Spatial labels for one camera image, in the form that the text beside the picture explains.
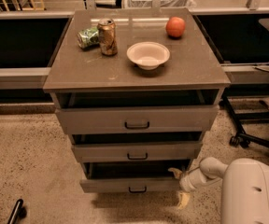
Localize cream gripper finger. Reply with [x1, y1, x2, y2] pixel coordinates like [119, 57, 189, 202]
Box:
[168, 168, 183, 179]
[177, 191, 191, 209]

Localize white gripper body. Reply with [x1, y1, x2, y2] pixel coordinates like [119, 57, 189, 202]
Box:
[179, 169, 208, 192]

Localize grey bottom drawer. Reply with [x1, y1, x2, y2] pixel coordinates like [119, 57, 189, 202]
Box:
[79, 160, 188, 193]

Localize grey drawer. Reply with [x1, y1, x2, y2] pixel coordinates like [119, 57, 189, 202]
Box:
[56, 105, 219, 134]
[72, 141, 202, 162]
[79, 160, 188, 193]

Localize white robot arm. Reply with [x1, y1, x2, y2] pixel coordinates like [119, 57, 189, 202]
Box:
[169, 157, 269, 224]

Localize grey top drawer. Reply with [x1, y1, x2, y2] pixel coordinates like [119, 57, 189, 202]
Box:
[56, 105, 219, 134]

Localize grey middle drawer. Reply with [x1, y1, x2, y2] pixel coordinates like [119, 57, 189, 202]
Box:
[72, 141, 202, 162]

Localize grey drawer cabinet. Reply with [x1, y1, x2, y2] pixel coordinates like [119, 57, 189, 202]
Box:
[42, 7, 232, 189]

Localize black office chair base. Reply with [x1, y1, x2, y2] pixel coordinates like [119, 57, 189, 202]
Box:
[219, 95, 269, 158]

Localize white paper bowl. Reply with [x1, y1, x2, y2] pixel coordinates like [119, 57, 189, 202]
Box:
[127, 42, 170, 70]

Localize red apple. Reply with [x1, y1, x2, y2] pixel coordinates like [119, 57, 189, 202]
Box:
[165, 17, 186, 38]

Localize green crushed can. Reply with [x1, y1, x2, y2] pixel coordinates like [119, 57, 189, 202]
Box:
[78, 27, 99, 49]

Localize gold soda can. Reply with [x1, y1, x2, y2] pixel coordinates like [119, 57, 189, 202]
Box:
[97, 19, 118, 56]

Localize black chair leg left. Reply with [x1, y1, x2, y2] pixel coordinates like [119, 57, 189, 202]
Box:
[7, 199, 26, 224]

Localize white wire basket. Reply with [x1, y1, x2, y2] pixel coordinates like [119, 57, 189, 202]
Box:
[121, 0, 196, 8]

